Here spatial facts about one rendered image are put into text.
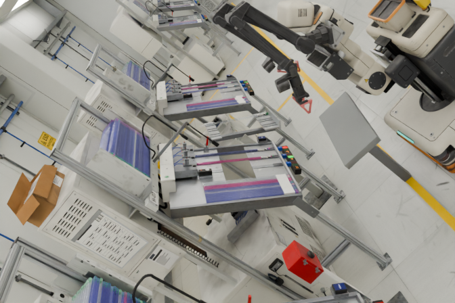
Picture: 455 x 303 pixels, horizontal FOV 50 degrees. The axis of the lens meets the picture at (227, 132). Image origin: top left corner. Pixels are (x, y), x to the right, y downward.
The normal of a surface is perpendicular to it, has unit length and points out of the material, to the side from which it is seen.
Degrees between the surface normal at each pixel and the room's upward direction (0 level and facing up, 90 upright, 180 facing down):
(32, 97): 90
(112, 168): 90
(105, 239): 90
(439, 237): 0
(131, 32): 90
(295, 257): 0
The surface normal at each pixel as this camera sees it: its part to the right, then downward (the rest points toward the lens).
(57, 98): 0.15, 0.40
